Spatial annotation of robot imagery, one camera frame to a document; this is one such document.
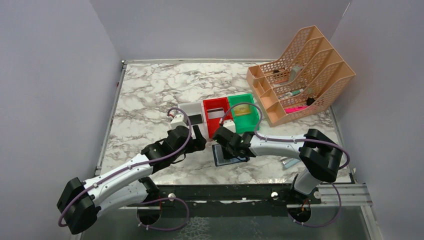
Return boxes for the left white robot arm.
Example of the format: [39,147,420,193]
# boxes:
[56,125,207,235]

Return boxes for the navy blue card holder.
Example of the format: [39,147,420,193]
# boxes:
[212,144,250,167]

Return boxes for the green capped marker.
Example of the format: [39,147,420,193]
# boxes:
[278,88,304,100]

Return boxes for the gold card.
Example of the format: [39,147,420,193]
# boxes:
[233,104,251,117]

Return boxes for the black front rail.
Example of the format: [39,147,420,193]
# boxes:
[133,183,321,218]

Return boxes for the black binder clip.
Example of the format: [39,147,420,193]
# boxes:
[306,97,316,106]

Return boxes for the peach desk organizer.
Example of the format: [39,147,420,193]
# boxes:
[246,25,356,127]

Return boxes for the grey eraser block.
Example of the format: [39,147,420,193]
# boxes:
[288,64,304,83]

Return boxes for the red plastic bin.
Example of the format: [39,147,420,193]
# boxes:
[201,97,230,139]

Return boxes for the white grey card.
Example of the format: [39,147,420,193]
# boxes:
[207,108,225,120]

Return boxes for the black card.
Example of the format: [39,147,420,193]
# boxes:
[188,114,203,125]

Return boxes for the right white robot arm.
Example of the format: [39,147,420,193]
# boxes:
[212,126,343,196]

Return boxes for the green plastic bin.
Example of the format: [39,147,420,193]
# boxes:
[227,93,260,134]

